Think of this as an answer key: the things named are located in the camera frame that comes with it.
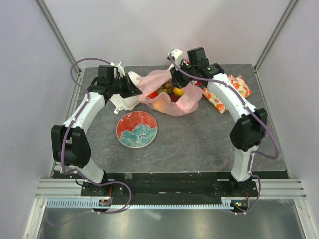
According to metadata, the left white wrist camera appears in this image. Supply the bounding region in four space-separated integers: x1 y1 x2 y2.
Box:
111 61 125 79

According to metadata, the grey cable duct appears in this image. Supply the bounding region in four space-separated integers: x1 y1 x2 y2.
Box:
46 198 239 210

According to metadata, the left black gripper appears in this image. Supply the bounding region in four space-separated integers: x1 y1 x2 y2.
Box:
109 73 142 99

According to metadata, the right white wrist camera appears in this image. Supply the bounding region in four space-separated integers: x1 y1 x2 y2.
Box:
167 49 184 66

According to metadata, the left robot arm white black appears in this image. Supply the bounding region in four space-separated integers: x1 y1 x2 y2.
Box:
51 63 142 196

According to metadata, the pink plastic bag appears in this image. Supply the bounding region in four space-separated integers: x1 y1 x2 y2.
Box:
136 69 203 117

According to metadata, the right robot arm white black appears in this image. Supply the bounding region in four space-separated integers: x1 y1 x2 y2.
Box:
167 47 268 196

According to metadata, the orange floral folded cloth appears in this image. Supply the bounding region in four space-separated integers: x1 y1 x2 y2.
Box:
203 73 256 119

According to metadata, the white folded towel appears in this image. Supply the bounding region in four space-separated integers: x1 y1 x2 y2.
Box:
109 61 143 115

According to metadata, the red fake apple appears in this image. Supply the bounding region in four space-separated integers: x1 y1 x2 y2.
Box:
148 91 159 99

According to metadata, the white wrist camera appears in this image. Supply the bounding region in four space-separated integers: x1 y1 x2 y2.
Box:
167 49 184 66
111 61 125 79

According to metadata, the brown longan bunch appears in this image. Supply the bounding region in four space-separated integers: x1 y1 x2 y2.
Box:
158 81 173 94

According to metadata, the cartoon print folded cloth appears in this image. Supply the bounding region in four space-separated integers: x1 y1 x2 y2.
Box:
168 60 208 86

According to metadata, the red teal floral plate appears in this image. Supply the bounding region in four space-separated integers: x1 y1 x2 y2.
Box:
116 111 158 149

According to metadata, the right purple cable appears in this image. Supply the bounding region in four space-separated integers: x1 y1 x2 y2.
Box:
168 52 280 216

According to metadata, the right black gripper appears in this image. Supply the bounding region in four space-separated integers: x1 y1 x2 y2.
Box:
170 61 197 89

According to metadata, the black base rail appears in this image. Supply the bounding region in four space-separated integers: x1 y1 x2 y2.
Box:
79 171 260 200

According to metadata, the yellow fake pear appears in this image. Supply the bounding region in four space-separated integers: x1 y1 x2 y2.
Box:
172 87 184 97

